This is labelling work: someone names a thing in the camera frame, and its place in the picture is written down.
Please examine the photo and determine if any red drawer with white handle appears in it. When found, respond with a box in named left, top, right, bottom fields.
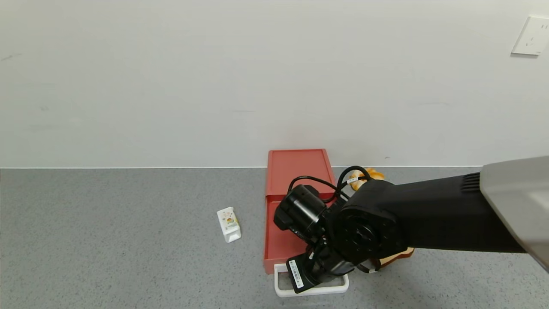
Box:
left=263, top=193, right=350, bottom=298

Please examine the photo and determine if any black camera cable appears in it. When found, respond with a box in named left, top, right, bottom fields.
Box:
left=287, top=175, right=344, bottom=202

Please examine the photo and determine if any orange swirl bun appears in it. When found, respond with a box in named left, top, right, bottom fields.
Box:
left=348, top=168, right=386, bottom=191

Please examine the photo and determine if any small white printed carton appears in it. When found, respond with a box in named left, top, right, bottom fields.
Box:
left=217, top=207, right=242, bottom=243

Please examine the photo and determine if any white wall socket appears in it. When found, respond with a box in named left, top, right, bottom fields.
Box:
left=511, top=16, right=549, bottom=55

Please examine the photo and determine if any toast slice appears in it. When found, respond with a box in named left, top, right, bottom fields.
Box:
left=371, top=247, right=415, bottom=270

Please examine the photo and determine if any black labelled arm cable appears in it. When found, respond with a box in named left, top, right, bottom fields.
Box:
left=337, top=166, right=372, bottom=200

